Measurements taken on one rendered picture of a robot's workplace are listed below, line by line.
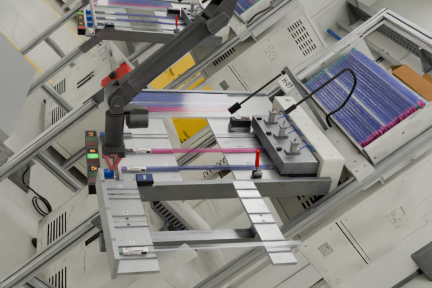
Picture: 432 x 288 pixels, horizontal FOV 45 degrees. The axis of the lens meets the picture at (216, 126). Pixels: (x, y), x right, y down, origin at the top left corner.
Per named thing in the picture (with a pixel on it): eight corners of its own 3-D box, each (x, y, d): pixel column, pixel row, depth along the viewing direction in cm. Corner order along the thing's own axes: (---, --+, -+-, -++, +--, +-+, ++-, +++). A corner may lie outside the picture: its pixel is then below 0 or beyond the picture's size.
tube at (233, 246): (114, 256, 123) (114, 252, 123) (113, 251, 124) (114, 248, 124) (301, 246, 142) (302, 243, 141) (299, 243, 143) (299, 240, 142)
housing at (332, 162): (314, 194, 181) (324, 159, 174) (267, 125, 222) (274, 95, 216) (335, 193, 183) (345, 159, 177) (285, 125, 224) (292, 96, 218)
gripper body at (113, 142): (122, 139, 167) (123, 119, 164) (125, 156, 159) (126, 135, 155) (101, 139, 165) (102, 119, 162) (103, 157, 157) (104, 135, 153)
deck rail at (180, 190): (118, 202, 160) (119, 186, 157) (117, 198, 162) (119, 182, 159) (328, 195, 180) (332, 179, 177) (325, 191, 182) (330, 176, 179)
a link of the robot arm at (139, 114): (107, 85, 157) (111, 96, 150) (145, 85, 161) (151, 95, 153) (106, 122, 162) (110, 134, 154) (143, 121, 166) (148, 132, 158)
